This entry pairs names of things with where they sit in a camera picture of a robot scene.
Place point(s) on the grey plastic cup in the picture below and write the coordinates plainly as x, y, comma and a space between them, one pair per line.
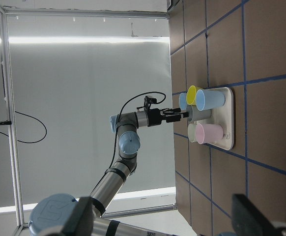
195, 114

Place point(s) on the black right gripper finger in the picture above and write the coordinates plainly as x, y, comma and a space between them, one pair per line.
247, 220

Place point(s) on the yellow plastic cup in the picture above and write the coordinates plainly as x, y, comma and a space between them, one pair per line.
191, 94

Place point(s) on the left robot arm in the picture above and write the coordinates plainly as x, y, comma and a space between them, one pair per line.
126, 126

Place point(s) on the pink plastic cup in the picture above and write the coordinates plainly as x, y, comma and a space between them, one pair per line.
207, 133

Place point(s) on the blue plastic cup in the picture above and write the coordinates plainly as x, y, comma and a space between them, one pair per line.
209, 99
183, 101

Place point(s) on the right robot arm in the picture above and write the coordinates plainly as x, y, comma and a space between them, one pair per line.
61, 215

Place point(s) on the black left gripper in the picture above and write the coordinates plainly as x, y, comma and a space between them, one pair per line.
156, 116

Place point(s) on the white serving tray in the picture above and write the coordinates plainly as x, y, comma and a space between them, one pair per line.
223, 116

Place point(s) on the pale green plastic cup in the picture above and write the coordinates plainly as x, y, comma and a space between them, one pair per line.
191, 130

